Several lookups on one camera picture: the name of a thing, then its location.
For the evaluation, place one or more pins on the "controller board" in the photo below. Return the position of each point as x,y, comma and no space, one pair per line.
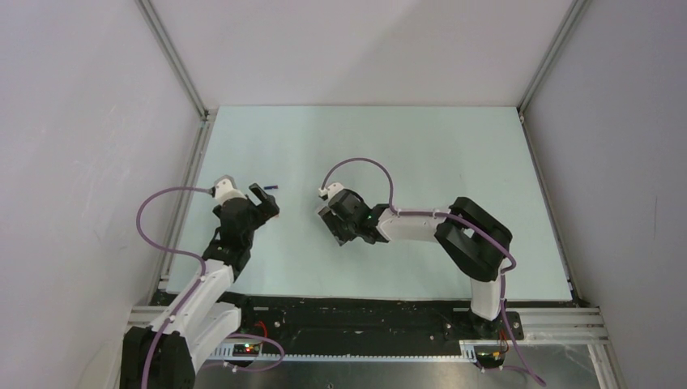
489,360
245,350

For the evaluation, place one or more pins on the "grey slotted cable duct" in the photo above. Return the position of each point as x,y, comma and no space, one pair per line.
225,352

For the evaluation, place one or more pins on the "aluminium frame profile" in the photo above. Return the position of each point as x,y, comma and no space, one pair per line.
557,123
194,146

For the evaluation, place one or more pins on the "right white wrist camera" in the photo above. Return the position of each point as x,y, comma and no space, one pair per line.
330,191

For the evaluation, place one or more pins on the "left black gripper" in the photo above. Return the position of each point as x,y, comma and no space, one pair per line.
265,211

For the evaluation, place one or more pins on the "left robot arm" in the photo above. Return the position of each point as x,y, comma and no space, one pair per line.
169,351

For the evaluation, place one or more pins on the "right aluminium frame profile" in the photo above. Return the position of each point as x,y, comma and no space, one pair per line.
557,123

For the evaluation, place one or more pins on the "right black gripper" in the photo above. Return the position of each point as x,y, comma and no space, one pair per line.
342,236

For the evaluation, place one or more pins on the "left controller board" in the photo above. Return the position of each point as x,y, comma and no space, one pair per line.
245,350

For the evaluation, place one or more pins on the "left aluminium frame profile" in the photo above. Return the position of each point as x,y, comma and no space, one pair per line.
194,146

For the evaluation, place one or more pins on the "right controller board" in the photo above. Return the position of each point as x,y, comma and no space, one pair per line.
489,360

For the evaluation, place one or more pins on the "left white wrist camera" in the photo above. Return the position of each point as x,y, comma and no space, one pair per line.
225,189

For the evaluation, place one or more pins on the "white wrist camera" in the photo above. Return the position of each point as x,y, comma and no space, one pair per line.
225,189
330,191

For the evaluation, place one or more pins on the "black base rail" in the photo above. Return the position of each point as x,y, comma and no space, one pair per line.
367,327

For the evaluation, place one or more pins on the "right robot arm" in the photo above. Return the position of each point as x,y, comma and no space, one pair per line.
475,241

